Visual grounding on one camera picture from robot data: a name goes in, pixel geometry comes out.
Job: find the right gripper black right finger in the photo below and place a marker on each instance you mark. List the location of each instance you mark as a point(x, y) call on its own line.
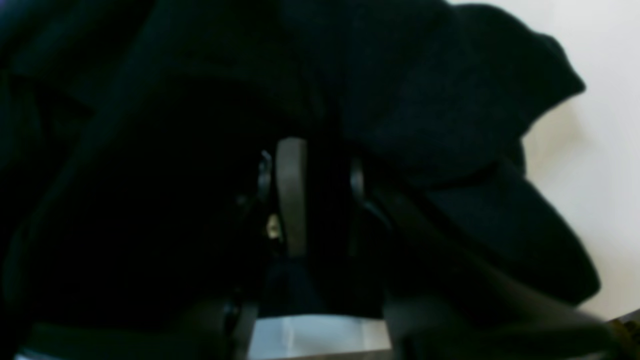
point(443, 302)

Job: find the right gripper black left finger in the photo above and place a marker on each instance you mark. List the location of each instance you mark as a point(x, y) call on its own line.
point(160, 264)

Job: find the black T-shirt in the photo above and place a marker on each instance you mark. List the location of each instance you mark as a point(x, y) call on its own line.
point(435, 96)

